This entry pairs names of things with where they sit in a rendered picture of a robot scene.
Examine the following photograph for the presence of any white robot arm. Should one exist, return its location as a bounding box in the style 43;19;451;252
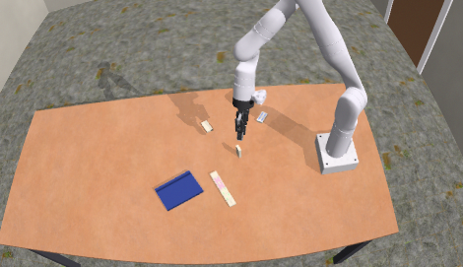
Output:
232;0;367;159

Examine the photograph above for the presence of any dark blue book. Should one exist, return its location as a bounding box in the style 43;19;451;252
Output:
155;170;204;211

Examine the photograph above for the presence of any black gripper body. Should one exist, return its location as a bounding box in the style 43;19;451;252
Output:
232;97;254;122

